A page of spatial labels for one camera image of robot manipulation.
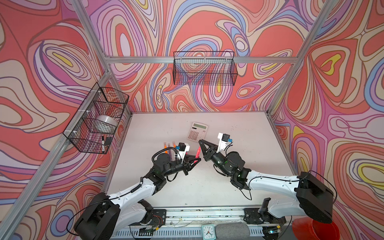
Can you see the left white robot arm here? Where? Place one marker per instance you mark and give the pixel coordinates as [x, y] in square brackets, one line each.
[106, 215]

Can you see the black wire basket left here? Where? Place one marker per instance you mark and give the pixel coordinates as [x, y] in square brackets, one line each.
[100, 101]

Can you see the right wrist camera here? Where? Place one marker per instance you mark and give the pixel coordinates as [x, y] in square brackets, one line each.
[224, 142]

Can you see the black wire basket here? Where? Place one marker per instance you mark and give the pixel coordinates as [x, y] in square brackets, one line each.
[100, 101]
[204, 68]

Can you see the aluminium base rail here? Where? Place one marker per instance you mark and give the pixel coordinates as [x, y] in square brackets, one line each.
[186, 224]

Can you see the black wire basket back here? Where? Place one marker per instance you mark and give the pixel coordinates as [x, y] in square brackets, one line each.
[204, 68]

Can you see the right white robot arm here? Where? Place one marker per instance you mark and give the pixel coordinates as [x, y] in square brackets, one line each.
[303, 195]

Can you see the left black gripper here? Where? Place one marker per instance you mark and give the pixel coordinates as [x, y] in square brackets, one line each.
[185, 165]

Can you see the pink pen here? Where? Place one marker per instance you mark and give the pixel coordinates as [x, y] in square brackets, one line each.
[197, 155]

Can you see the pink calculator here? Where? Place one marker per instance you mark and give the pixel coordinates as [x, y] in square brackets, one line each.
[197, 132]

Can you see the black marker in basket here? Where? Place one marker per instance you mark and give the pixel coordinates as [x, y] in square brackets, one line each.
[103, 144]

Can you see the silver tape roll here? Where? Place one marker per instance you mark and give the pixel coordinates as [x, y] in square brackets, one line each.
[104, 124]

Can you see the red bucket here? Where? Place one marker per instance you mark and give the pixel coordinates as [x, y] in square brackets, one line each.
[309, 229]

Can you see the small white clock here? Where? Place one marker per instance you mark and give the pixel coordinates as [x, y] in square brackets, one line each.
[208, 232]

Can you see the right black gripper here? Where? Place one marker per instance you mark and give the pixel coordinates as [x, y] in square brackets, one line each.
[213, 153]

